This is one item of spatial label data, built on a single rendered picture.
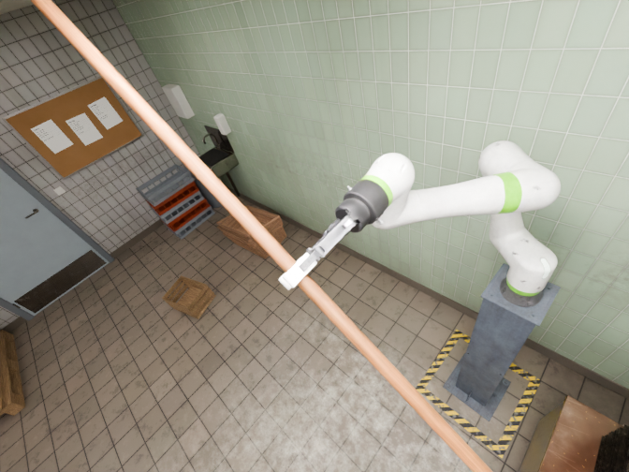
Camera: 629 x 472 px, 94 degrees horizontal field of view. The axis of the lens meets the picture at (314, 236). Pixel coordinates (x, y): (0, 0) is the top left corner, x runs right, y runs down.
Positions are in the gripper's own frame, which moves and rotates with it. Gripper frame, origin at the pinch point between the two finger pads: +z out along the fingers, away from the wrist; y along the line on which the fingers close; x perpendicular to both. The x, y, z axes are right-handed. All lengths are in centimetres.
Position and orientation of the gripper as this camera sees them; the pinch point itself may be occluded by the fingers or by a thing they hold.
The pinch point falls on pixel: (297, 272)
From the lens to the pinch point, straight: 58.8
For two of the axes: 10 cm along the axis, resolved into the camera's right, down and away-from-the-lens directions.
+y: -3.1, 2.7, 9.1
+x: -6.9, -7.2, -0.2
